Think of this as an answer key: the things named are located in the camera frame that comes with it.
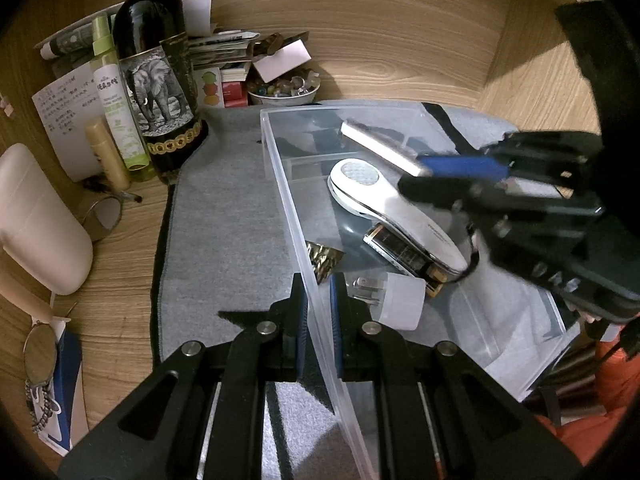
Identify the white handheld device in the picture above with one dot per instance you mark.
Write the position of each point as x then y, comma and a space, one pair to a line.
400, 220

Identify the dark brown clip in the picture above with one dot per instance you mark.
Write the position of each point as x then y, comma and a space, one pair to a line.
272, 42

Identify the grey mat with black letters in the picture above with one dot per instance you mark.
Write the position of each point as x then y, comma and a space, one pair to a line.
225, 240

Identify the small red box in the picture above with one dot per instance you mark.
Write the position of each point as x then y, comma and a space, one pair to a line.
235, 92

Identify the round metal-framed sunglasses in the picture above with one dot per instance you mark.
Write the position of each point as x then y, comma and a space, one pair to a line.
40, 355

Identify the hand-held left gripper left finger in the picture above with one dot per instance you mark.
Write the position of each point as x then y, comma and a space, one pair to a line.
301, 332

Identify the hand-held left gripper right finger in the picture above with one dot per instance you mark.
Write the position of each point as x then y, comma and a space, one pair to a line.
335, 332

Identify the white box with coloured dots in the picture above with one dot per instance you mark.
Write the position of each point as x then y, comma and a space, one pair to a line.
210, 87

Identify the green spray bottle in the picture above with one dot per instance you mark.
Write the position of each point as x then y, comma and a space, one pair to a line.
117, 110

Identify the gold foil packet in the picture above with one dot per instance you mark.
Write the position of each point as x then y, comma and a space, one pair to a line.
325, 260

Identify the white bowl of trinkets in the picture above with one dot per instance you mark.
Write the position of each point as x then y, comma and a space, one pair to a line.
282, 97

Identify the black and gold battery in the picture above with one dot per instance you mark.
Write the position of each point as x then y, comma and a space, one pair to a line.
395, 252

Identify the stack of papers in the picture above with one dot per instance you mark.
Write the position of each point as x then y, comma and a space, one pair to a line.
220, 47

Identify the orange garment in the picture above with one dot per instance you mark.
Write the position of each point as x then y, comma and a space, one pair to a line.
610, 410

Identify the white plug adapter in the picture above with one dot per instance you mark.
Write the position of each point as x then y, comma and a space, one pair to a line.
400, 302

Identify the handwritten note paper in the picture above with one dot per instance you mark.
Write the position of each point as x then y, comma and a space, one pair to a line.
60, 120

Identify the white bar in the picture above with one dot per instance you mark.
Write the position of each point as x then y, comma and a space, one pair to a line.
380, 142

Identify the dark wine bottle elephant label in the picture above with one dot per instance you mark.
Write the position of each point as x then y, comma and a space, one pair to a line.
150, 25

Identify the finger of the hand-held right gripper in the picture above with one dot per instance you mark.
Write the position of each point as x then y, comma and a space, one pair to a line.
435, 191
465, 167

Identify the blue and white box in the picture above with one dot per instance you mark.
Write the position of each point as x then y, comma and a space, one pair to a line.
67, 390

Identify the pale pink card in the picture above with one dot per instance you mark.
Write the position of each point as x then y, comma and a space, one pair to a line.
282, 57

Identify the pale yellow tube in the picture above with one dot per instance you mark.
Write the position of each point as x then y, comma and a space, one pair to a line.
107, 157

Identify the clear plastic storage bin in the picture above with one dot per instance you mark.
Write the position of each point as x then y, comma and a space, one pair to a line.
295, 220

